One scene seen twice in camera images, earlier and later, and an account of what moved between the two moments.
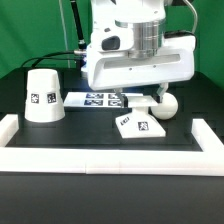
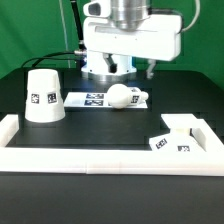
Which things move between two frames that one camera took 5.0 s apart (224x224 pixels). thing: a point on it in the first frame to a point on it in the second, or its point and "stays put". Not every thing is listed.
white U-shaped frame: (208, 162) stays put
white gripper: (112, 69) to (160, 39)
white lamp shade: (44, 102) stays put
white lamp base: (138, 123) to (187, 134)
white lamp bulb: (168, 108) to (119, 95)
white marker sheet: (95, 99) stays put
